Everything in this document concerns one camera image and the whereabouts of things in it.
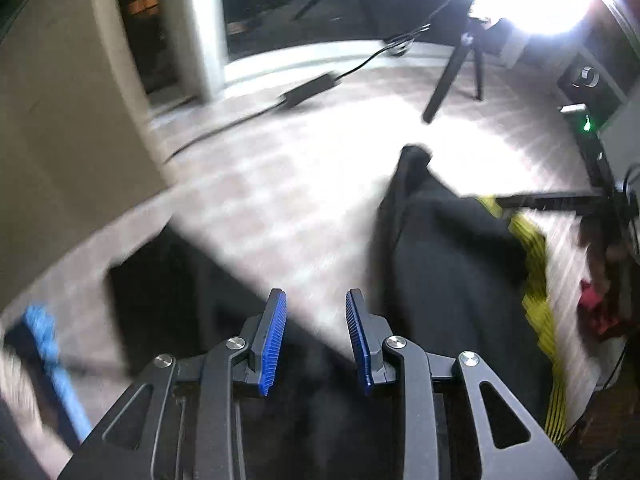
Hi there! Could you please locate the black power cable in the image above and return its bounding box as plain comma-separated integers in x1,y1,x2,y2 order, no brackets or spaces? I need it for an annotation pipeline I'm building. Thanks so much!
161,0,473,163

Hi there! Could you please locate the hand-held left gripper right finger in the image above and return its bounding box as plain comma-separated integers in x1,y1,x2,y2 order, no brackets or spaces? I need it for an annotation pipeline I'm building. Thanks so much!
345,288,579,480

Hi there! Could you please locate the black power adapter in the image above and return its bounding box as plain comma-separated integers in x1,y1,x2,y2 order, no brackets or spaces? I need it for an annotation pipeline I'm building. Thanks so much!
281,72,337,108

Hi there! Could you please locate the white window frame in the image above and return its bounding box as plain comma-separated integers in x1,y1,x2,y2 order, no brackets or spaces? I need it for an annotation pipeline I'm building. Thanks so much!
90,0,451,116

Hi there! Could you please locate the yellow striped cloth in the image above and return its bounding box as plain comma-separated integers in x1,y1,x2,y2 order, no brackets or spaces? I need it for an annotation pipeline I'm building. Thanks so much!
474,195,572,447

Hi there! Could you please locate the black device with knob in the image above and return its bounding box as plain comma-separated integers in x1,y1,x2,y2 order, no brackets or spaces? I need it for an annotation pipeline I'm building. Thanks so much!
556,51,632,133

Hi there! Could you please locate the black lamp tripod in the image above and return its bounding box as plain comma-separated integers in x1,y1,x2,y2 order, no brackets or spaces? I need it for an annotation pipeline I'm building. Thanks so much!
421,0,502,124

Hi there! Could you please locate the black garment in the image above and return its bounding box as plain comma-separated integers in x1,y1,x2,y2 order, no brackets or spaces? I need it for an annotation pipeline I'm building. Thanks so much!
106,143,557,480

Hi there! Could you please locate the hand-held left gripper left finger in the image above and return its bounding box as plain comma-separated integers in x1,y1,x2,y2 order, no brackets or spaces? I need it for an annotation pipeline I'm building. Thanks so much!
57,288,289,480

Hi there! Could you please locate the red cloth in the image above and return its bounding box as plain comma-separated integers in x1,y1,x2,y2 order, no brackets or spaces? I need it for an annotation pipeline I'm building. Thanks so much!
579,280,627,342

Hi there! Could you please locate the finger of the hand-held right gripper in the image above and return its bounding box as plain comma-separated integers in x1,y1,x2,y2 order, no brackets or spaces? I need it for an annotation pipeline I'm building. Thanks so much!
4,303,132,445

